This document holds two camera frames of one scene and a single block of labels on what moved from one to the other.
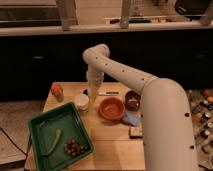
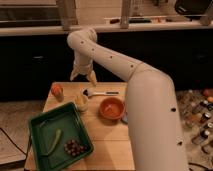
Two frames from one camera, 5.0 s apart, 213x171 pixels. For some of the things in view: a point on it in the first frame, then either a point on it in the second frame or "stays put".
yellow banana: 92,94 -> 80,99
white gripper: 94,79 -> 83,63
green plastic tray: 58,138 stays put
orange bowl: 111,108 stays put
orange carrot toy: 57,90 stays put
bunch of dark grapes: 72,147 stays put
